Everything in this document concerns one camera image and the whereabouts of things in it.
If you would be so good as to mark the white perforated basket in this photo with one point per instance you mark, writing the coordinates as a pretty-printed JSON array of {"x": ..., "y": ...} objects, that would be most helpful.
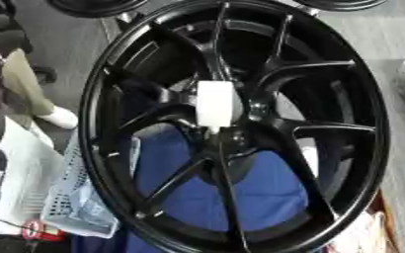
[{"x": 76, "y": 201}]

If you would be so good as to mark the white pin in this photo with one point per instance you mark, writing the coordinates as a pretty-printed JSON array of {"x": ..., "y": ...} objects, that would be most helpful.
[{"x": 214, "y": 102}]

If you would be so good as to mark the black spoked wheel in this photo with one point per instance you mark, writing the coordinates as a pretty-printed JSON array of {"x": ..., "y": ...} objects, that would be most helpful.
[{"x": 281, "y": 75}]

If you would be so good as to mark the red and white can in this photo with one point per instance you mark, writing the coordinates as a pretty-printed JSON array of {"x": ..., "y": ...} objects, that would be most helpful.
[{"x": 39, "y": 230}]

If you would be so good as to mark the black round wheel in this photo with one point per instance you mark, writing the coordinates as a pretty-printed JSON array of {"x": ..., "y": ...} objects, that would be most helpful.
[
  {"x": 341, "y": 4},
  {"x": 96, "y": 7}
]

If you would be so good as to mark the person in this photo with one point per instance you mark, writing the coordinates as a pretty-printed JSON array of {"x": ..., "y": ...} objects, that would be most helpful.
[{"x": 21, "y": 85}]

